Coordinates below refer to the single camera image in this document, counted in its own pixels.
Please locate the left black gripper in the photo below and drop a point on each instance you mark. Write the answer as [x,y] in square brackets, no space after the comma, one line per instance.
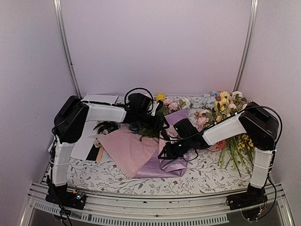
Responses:
[156,124]

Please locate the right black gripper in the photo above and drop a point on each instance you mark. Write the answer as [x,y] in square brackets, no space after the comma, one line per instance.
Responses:
[170,154]

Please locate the blue hydrangea stem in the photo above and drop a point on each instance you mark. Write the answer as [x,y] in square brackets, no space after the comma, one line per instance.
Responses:
[143,132]

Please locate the yellow flower stem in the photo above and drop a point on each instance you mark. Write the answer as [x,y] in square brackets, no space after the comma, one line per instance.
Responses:
[160,97]

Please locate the pink wrapping paper sheet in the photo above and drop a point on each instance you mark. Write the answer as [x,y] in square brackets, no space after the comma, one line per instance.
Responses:
[140,159]

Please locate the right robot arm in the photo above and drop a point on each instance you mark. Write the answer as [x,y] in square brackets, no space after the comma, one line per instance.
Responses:
[255,120]

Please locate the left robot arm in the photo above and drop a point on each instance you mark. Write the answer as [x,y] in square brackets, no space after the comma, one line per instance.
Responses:
[59,160]

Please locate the pile of fake flowers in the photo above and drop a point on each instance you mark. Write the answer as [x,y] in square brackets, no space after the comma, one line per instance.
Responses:
[215,107]

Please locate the white printed ribbon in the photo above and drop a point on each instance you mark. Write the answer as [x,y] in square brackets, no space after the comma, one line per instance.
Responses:
[96,137]

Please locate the red patterned bowl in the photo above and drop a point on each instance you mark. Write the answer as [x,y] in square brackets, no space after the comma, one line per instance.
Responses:
[218,146]

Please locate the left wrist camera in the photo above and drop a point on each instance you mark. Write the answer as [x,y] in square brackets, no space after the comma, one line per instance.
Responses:
[157,107]

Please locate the front aluminium rail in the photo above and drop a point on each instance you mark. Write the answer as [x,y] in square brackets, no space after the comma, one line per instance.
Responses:
[109,209]

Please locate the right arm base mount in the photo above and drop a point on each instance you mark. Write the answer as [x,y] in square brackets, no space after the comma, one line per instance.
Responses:
[253,196]

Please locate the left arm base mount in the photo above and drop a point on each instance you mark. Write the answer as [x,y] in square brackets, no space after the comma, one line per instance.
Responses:
[75,199]

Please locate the left aluminium frame post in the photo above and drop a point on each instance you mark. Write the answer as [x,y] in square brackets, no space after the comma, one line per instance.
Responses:
[66,50]

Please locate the aluminium frame post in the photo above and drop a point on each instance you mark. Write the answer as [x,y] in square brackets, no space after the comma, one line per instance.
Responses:
[66,50]
[247,44]

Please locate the right aluminium frame post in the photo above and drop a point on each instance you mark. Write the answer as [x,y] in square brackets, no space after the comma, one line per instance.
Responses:
[247,44]

